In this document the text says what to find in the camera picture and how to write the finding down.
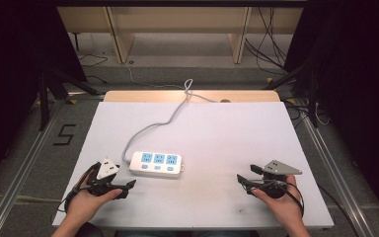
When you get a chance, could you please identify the thin white floor cable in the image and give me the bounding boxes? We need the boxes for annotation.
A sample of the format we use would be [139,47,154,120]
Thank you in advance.
[123,61,186,91]

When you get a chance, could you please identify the black metal stand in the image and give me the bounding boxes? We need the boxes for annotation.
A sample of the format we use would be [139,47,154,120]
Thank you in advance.
[262,60,321,128]
[37,63,104,132]

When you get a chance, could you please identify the tangled floor cables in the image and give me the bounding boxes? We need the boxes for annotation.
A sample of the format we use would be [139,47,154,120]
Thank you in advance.
[283,98,332,128]

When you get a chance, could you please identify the bundle of black floor cables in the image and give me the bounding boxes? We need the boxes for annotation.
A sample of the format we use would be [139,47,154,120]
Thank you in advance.
[244,7,290,76]

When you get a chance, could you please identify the white table board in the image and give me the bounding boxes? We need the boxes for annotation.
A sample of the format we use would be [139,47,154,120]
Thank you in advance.
[51,101,336,230]

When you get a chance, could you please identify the white power strip blue sockets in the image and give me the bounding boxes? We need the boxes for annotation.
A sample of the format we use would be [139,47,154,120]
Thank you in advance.
[128,150,184,179]

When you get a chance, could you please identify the person's left hand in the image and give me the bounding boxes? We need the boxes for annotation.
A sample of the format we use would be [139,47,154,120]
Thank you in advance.
[65,171,123,225]

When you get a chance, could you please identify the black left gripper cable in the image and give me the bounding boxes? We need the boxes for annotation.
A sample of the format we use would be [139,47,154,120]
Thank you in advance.
[56,161,103,213]

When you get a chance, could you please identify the thin black floor cable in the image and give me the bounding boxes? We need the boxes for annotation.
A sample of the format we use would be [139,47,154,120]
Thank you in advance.
[76,53,109,85]

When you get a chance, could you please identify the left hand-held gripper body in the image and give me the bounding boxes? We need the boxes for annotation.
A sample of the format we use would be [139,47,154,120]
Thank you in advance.
[86,157,124,198]

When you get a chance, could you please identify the person's right hand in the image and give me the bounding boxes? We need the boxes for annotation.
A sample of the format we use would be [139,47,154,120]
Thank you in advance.
[250,174,306,229]

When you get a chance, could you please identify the light wooden shelf frame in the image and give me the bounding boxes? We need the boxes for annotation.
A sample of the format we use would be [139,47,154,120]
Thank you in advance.
[56,6,304,65]

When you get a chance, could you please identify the aluminium floor rail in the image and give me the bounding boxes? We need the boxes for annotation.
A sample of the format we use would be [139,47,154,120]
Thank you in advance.
[299,115,378,237]
[0,98,62,237]

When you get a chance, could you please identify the grey power strip cable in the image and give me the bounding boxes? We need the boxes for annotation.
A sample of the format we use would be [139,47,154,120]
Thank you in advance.
[121,78,219,165]

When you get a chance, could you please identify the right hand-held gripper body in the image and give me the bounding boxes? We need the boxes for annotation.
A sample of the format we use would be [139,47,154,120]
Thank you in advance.
[252,159,303,199]

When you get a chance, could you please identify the dark curtain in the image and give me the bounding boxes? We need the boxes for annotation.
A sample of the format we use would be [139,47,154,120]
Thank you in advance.
[0,0,88,196]
[282,0,379,228]

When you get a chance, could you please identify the wooden table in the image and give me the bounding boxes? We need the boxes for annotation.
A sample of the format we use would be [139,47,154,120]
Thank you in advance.
[103,90,281,104]

